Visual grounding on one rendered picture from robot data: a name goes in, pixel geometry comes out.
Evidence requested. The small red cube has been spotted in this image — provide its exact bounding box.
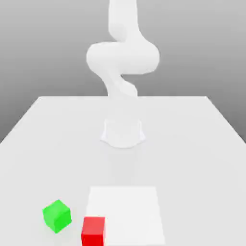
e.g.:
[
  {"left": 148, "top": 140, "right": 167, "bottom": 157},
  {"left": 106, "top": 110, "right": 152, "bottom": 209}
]
[{"left": 81, "top": 216, "right": 106, "bottom": 246}]

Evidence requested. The small green cube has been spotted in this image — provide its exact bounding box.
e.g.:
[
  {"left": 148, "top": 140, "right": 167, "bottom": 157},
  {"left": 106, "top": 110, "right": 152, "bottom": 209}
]
[{"left": 42, "top": 199, "right": 73, "bottom": 234}]

